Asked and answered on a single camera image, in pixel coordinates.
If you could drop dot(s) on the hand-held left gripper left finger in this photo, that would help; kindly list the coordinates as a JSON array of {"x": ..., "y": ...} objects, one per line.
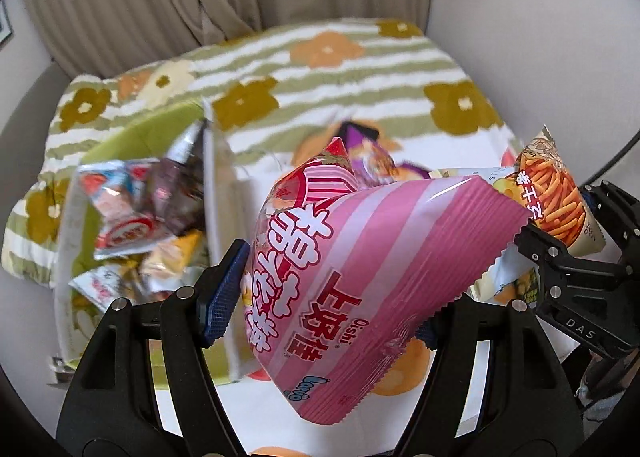
[{"x": 225, "y": 297}]

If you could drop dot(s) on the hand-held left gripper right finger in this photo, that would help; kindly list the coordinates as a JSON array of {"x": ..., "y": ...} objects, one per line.
[{"x": 450, "y": 337}]

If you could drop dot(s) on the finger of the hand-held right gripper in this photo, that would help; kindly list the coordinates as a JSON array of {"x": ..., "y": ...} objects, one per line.
[
  {"x": 612, "y": 207},
  {"x": 550, "y": 252}
]

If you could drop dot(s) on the orange sticks snack packet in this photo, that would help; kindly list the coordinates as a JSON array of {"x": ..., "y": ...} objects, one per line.
[{"x": 550, "y": 187}]

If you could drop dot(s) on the yellow snack packet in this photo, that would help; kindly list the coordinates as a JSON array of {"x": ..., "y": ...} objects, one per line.
[{"x": 172, "y": 257}]

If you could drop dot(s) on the green cardboard box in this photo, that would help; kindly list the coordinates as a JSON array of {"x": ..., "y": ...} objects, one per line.
[{"x": 220, "y": 197}]

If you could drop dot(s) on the pink striped snack packet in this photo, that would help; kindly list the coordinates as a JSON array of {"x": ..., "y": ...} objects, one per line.
[{"x": 375, "y": 262}]

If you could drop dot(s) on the dark snack packet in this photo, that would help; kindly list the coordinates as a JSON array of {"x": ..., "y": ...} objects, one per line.
[{"x": 175, "y": 187}]

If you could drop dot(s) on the white snack packet red print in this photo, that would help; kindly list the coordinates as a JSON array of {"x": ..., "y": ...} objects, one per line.
[{"x": 100, "y": 287}]

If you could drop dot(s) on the blue strawberry snack packet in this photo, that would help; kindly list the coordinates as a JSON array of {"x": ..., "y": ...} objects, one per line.
[{"x": 115, "y": 197}]

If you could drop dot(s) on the person's right hand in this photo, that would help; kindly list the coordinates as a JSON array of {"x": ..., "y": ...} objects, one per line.
[{"x": 602, "y": 379}]

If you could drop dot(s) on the floral striped blanket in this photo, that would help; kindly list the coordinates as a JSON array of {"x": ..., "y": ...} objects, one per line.
[{"x": 300, "y": 102}]

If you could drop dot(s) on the grey headboard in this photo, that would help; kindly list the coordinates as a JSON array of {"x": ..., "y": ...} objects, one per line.
[{"x": 30, "y": 112}]

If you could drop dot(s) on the framed picture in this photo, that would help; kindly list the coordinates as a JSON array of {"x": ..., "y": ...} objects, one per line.
[{"x": 4, "y": 22}]

